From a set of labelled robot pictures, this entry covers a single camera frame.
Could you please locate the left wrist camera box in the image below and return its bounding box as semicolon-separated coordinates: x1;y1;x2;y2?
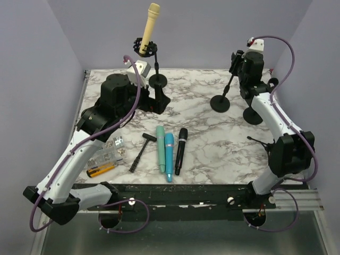
124;60;151;89

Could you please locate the yellow black utility knife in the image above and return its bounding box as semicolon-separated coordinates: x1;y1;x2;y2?
86;164;116;178

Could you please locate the clear screw organizer box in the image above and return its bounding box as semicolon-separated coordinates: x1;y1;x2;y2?
87;135;125;168

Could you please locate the mint green microphone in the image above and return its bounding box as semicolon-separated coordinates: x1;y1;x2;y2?
156;125;165;174

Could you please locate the black T-handle tool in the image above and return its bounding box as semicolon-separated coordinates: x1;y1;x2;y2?
129;133;157;173

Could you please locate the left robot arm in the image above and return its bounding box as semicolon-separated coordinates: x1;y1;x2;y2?
23;74;171;225

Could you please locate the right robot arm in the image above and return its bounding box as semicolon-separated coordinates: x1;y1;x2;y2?
230;50;315;208

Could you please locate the black tripod shock-mount stand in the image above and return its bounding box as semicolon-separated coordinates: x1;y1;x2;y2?
246;136;275;157

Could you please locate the black microphone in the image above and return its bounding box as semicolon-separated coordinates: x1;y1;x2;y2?
175;128;188;175

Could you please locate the blue microphone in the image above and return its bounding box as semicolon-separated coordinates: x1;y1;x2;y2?
165;133;174;183

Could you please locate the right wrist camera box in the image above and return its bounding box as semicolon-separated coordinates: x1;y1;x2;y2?
246;37;265;54

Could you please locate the black round-base clip stand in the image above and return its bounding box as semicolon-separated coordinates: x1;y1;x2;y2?
209;50;247;113

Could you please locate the cream microphone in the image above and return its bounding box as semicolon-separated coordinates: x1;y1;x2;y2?
139;3;160;56

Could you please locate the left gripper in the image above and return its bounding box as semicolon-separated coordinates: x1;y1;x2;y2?
117;76;171;118

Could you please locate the black stand with shock mount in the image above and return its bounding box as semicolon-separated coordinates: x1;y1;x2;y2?
133;37;167;88

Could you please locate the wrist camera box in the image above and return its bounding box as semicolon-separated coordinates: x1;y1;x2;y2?
246;37;265;54
124;60;151;89

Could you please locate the black front mounting rail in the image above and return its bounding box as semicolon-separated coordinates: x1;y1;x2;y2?
71;183;311;223

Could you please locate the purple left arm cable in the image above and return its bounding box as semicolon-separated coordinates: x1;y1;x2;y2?
29;55;150;234

